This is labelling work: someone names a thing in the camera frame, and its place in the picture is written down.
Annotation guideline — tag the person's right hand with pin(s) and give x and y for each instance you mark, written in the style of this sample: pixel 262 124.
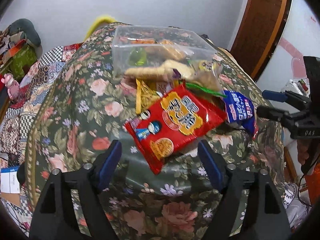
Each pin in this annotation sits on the person's right hand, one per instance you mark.
pixel 303 152

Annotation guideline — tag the green jelly cup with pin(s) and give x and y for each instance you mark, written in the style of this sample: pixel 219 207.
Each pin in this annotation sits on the green jelly cup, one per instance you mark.
pixel 137 56

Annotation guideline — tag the pink toy figure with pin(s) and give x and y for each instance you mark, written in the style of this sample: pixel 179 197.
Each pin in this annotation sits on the pink toy figure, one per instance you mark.
pixel 11 86

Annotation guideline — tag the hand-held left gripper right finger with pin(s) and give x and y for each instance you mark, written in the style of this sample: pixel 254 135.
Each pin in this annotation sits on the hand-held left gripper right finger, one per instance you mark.
pixel 212 166

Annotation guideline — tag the white cabinet with pink print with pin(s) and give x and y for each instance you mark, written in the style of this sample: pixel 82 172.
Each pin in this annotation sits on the white cabinet with pink print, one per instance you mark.
pixel 297 30

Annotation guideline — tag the red snack packet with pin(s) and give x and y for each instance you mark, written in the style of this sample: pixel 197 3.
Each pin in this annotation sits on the red snack packet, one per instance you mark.
pixel 175 122

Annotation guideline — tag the green floral blanket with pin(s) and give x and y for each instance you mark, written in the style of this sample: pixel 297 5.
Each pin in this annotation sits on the green floral blanket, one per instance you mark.
pixel 80 110

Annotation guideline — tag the white cardboard box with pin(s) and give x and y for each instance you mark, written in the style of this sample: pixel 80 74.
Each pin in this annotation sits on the white cardboard box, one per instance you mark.
pixel 9 183

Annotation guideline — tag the clear plastic container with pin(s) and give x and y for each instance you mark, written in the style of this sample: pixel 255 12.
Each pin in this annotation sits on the clear plastic container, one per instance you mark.
pixel 152 45

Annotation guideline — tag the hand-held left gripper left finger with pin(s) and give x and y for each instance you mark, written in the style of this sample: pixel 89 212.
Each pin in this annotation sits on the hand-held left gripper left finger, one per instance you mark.
pixel 110 162

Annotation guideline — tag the grey cushion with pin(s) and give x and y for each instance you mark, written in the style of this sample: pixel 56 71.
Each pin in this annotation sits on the grey cushion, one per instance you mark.
pixel 26 28

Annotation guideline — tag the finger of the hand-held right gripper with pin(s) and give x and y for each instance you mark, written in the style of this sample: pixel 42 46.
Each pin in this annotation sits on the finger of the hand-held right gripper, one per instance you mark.
pixel 271 113
pixel 275 95

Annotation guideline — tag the white patterned cloth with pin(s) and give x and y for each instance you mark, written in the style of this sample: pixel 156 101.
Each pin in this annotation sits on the white patterned cloth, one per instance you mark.
pixel 296 200

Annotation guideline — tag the wooden door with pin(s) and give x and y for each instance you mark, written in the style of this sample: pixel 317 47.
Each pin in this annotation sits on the wooden door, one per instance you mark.
pixel 262 20

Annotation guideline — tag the orange snack packet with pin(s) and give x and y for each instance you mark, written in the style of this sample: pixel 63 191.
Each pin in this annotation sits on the orange snack packet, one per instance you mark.
pixel 145 41

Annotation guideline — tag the patchwork quilt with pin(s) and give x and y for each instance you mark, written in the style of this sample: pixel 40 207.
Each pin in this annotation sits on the patchwork quilt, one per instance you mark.
pixel 22 97

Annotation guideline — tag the blue snack packet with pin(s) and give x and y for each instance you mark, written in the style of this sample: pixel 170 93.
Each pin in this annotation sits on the blue snack packet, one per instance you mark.
pixel 241 110

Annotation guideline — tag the yellow cloth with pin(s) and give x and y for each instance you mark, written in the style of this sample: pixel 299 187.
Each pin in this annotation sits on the yellow cloth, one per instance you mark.
pixel 98 22

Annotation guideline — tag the clear bag of biscuits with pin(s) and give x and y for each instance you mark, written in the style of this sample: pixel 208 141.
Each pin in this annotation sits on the clear bag of biscuits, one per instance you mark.
pixel 175 68

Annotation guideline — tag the yellow noodle snack packet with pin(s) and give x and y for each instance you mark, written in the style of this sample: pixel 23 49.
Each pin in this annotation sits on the yellow noodle snack packet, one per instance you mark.
pixel 146 97

